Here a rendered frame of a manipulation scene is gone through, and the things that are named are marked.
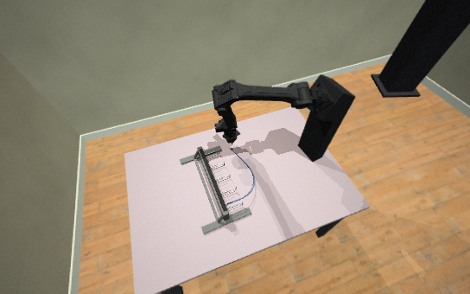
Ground black patch panel rack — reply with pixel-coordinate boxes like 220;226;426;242
180;146;251;234

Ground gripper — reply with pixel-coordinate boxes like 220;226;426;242
222;129;240;144

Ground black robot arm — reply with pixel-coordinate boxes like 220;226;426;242
212;80;333;136

